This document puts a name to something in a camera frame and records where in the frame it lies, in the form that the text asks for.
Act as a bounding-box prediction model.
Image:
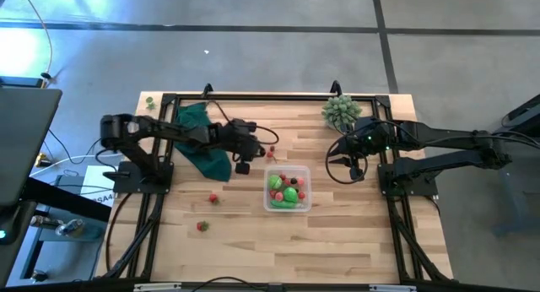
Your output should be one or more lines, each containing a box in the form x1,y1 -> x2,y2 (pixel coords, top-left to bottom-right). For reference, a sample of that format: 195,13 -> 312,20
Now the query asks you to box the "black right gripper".
327,117 -> 396,167

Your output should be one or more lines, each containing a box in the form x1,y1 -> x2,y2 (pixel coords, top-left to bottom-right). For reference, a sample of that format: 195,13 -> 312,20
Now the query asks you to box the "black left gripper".
217,118 -> 267,162

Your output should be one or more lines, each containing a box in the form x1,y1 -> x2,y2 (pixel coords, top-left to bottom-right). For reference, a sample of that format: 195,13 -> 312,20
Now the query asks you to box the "clear plastic tupperware container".
263,164 -> 313,213

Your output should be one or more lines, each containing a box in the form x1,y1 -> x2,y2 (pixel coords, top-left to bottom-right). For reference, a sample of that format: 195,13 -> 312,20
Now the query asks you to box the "green artificial succulent plant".
321,94 -> 364,131

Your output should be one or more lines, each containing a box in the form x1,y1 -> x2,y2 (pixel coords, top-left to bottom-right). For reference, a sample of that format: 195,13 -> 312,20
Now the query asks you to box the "dark green cloth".
174,101 -> 233,183

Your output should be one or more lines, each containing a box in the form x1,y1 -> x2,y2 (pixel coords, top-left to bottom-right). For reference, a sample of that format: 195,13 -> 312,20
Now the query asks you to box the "white table edge clamp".
133,283 -> 182,292
369,284 -> 418,292

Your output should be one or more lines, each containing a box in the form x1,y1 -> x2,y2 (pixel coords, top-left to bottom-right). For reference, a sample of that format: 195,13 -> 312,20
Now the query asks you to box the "white paper label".
79,165 -> 117,208

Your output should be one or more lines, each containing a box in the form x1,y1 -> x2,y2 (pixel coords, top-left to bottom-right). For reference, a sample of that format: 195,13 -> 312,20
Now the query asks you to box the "grey metal side table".
491,93 -> 540,234

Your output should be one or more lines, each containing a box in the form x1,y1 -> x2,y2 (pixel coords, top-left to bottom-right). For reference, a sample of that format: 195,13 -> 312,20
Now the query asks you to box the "black desk leg bar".
20,177 -> 113,224

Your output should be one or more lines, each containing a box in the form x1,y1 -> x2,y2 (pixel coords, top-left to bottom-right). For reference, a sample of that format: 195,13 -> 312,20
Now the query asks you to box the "grey side desk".
0,85 -> 63,207

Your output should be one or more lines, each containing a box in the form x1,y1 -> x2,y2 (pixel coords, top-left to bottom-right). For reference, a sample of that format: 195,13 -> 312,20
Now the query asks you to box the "black bulky floor object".
0,198 -> 39,287

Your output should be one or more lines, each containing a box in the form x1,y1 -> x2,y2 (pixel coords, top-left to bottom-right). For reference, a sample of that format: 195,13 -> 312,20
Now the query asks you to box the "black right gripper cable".
324,121 -> 406,186

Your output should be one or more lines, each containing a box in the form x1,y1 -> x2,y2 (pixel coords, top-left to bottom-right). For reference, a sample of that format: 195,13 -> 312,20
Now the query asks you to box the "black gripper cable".
324,121 -> 406,186
206,100 -> 281,146

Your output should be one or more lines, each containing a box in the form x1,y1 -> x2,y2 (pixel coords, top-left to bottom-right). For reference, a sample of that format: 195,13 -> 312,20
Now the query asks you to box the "black aluminium table frame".
94,92 -> 455,284

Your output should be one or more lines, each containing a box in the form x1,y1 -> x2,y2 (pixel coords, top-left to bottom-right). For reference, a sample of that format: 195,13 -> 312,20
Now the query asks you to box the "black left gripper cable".
206,100 -> 281,146

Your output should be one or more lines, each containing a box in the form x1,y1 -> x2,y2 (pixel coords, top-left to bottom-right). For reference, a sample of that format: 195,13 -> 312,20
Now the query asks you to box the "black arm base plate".
103,160 -> 175,195
377,163 -> 440,197

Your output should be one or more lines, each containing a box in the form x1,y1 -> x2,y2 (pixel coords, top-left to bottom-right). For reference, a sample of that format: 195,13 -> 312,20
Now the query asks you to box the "black table edge cable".
192,276 -> 267,292

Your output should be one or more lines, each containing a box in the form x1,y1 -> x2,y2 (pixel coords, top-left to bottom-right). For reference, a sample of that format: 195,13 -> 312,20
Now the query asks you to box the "white floor cable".
29,152 -> 127,178

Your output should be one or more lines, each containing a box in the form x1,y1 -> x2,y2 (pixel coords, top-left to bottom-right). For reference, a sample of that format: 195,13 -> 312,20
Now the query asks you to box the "yellow hanging cable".
19,0 -> 54,89

